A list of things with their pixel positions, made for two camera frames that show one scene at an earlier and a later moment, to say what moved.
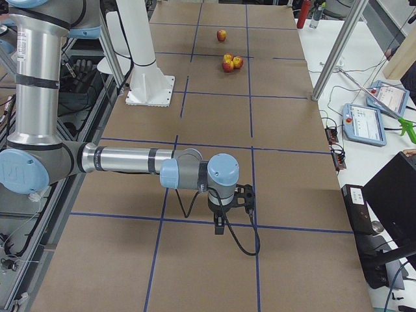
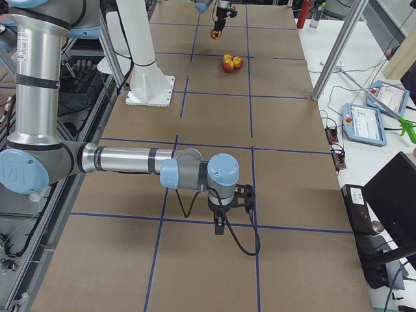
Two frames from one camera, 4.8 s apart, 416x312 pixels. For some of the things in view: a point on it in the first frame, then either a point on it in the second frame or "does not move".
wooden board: (403, 59) does not move
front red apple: (227, 66) does not move
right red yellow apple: (238, 62) does not move
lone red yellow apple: (221, 35) → (215, 34)
